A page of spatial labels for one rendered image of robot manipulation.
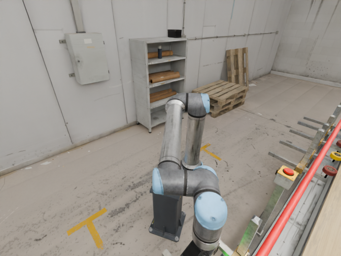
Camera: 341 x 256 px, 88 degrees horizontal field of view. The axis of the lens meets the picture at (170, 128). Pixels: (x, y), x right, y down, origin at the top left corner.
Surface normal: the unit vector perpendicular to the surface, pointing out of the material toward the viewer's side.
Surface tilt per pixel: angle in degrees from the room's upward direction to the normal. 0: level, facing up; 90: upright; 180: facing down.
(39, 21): 90
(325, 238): 0
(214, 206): 5
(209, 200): 5
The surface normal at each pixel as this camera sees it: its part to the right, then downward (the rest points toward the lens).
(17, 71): 0.66, 0.40
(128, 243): 0.02, -0.85
